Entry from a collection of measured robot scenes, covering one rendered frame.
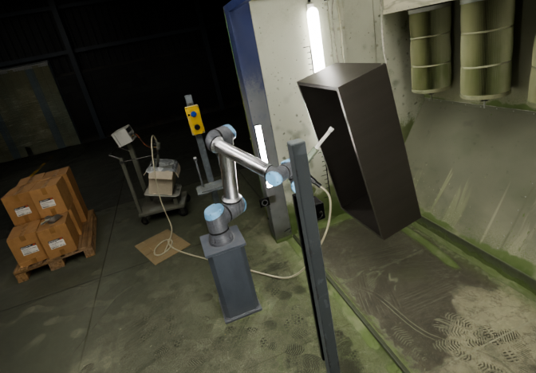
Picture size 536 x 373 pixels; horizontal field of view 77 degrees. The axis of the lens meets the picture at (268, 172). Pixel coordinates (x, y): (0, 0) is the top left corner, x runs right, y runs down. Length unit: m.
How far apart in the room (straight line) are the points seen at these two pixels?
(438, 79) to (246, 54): 1.69
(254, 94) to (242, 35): 0.49
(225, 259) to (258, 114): 1.31
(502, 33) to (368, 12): 1.14
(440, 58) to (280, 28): 1.40
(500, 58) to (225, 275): 2.51
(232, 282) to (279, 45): 2.00
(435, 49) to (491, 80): 0.60
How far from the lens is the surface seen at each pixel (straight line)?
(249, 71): 3.03
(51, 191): 4.72
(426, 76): 3.40
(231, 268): 2.61
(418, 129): 3.88
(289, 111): 3.17
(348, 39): 3.41
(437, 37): 3.37
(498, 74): 3.02
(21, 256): 4.70
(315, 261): 1.31
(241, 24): 3.02
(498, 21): 2.97
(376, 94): 2.24
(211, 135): 2.21
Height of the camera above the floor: 1.97
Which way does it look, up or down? 21 degrees down
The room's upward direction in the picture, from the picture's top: 11 degrees counter-clockwise
